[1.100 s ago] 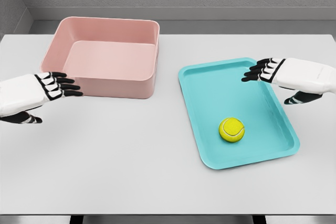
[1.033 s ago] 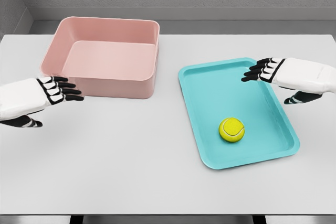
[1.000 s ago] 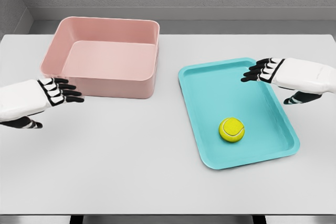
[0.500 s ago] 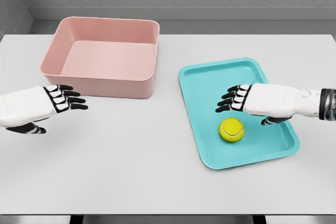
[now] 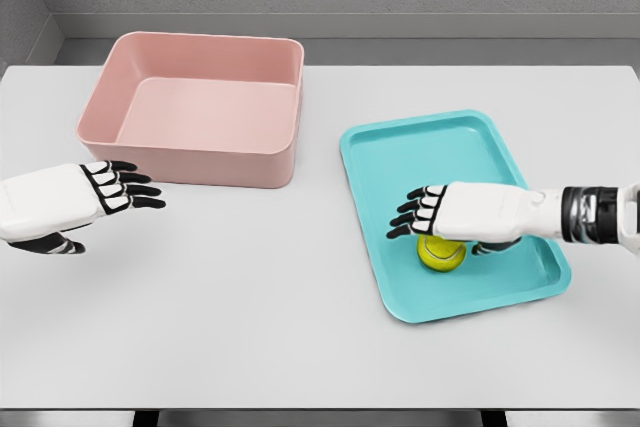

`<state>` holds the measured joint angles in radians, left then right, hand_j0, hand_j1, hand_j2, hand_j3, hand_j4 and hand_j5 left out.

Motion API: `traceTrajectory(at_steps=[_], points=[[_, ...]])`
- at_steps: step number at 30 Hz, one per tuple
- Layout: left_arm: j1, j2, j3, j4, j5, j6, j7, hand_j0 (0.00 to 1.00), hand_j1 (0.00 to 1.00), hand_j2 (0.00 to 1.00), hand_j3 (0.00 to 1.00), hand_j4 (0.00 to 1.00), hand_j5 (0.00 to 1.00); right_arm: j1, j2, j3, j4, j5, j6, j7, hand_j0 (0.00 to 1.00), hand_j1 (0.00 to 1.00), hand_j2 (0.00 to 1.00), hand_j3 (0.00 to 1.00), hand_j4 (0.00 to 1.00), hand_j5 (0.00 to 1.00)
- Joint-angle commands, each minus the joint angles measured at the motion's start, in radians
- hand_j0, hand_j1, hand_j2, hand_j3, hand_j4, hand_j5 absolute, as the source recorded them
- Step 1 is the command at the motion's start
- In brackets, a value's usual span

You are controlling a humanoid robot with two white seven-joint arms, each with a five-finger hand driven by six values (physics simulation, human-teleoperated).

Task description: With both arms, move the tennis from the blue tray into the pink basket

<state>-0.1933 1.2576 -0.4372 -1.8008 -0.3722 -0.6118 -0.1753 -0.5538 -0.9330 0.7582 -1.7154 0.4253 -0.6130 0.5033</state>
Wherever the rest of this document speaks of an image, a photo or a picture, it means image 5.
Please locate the blue tray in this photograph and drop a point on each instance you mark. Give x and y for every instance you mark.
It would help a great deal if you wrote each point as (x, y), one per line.
(450, 217)

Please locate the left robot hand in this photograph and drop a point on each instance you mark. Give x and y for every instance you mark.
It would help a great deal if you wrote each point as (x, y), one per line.
(50, 202)

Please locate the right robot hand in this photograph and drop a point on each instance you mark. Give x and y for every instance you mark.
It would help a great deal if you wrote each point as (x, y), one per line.
(475, 212)

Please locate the pink rectangular basket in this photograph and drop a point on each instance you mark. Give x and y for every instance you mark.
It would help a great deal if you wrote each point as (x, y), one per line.
(195, 112)

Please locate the yellow-green tennis ball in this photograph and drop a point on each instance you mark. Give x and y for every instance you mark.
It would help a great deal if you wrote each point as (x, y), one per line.
(442, 253)

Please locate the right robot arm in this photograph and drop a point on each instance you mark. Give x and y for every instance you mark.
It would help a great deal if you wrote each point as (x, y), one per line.
(585, 214)

